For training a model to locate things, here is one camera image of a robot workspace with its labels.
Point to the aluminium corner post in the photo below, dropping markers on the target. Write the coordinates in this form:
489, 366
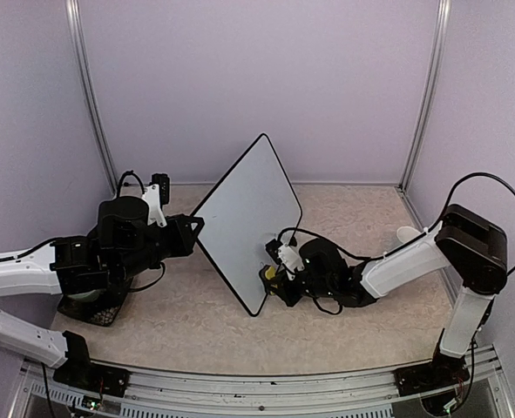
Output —
78, 41
430, 88

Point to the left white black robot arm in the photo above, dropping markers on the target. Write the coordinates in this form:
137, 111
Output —
93, 276

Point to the white whiteboard black frame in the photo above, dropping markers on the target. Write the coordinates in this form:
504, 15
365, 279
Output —
250, 204

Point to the yellow black whiteboard eraser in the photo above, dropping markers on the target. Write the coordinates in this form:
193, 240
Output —
267, 273

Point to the right aluminium corner post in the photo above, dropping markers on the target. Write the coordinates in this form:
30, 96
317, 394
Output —
430, 88

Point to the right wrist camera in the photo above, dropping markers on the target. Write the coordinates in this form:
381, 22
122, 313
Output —
286, 256

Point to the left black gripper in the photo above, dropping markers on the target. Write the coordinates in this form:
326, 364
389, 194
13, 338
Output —
185, 242

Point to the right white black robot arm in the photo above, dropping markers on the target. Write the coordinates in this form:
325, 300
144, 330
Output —
473, 246

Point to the left aluminium corner post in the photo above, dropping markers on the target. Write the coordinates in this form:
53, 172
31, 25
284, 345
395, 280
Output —
78, 41

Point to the aluminium front rail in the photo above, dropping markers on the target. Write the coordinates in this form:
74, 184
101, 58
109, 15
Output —
159, 393

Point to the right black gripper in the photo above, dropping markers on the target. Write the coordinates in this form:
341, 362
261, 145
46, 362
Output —
284, 293

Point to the pale green ceramic bowl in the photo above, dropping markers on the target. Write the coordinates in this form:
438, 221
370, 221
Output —
85, 297

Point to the light blue ceramic mug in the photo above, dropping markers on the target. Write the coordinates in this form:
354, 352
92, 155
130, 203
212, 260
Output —
406, 234

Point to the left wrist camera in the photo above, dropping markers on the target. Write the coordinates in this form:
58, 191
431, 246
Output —
157, 195

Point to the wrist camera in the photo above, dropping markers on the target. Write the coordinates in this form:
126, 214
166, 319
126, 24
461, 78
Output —
157, 195
286, 256

